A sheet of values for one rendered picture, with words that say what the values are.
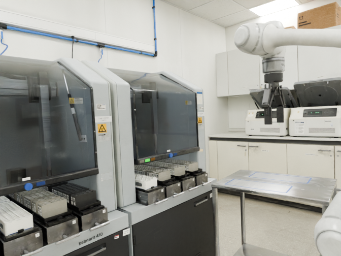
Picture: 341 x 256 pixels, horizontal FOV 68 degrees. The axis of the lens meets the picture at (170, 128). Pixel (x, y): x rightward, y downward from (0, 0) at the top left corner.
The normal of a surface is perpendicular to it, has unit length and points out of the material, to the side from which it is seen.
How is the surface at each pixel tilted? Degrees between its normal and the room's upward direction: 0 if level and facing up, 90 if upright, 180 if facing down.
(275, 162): 90
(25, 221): 90
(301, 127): 90
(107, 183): 90
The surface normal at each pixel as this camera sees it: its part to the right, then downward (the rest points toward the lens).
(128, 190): 0.73, 0.00
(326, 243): -0.73, 0.21
